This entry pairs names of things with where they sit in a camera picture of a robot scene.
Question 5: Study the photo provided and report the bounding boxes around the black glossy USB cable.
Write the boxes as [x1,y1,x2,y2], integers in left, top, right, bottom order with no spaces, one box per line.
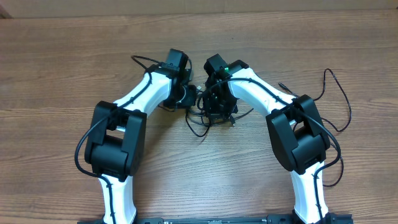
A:
[185,85,255,138]

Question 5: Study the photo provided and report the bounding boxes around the black braided USB-C cable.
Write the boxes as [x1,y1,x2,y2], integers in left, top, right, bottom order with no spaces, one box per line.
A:
[277,68,353,188]

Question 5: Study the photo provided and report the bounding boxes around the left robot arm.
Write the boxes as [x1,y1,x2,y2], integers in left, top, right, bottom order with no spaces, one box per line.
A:
[81,49,197,223]

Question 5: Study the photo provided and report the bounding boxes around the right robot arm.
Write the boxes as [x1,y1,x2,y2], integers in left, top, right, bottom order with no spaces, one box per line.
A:
[198,54,331,223]

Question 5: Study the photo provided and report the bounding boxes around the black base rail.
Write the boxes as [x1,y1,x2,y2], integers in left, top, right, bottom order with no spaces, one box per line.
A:
[77,213,354,224]

